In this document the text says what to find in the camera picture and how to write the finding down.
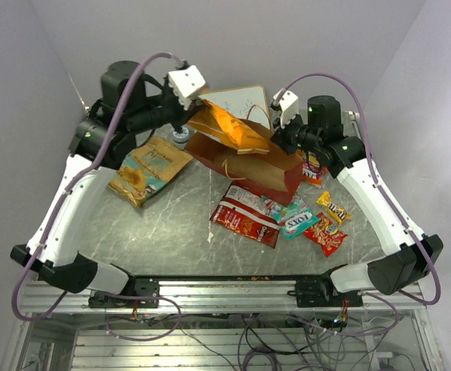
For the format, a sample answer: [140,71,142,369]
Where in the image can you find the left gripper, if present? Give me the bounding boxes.
[128,73,208,135]

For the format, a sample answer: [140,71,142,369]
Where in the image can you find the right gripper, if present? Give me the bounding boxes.
[270,108,322,156]

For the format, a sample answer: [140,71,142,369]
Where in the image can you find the red brown paper bag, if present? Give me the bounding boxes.
[185,111,302,206]

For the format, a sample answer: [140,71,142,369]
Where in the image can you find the orange kettle chips bag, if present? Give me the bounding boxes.
[187,100,270,155]

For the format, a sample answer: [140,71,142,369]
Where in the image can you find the brown teal chips bag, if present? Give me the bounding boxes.
[108,136,192,208]

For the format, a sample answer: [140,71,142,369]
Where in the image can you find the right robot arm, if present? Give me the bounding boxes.
[271,89,443,306]

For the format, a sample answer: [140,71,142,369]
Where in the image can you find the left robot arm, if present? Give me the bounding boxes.
[10,60,207,307]

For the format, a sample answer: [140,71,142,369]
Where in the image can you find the orange Fox's fruits bag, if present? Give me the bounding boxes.
[300,151,328,188]

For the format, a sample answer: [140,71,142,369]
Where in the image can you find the teal Fox's candy bag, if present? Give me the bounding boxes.
[262,193,320,240]

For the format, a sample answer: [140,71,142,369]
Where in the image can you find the red Doritos bag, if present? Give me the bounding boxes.
[210,181,280,249]

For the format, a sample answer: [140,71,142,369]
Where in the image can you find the yellow M&M's bag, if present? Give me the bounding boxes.
[316,191,352,225]

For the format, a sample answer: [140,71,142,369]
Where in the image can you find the red snack mix bag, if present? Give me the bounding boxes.
[303,213,347,257]

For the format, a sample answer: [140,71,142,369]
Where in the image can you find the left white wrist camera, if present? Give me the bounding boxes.
[167,65,208,111]

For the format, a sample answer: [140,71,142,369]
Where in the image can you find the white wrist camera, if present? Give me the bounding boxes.
[167,65,208,111]
[270,88,299,131]

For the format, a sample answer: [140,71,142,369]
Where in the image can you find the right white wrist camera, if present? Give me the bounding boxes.
[270,88,299,131]

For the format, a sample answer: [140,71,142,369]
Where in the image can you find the small whiteboard yellow frame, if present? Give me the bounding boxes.
[200,85,270,128]

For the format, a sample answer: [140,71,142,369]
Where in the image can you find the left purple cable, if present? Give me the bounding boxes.
[11,52,190,342]

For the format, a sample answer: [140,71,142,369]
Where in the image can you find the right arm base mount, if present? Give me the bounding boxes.
[287,275,364,308]

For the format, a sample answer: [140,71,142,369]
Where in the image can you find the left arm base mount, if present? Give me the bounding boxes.
[88,277,160,309]

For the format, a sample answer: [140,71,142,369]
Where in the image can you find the aluminium rail frame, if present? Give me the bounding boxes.
[0,109,442,371]

